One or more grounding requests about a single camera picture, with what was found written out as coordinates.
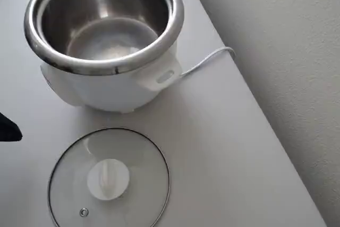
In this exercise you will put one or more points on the black flat camera mount plate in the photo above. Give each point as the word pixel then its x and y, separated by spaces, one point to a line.
pixel 8 130

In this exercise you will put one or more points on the white electric rice cooker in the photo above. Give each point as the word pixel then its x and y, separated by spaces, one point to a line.
pixel 106 88

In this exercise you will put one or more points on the glass lid with white knob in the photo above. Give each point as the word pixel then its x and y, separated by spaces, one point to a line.
pixel 109 179

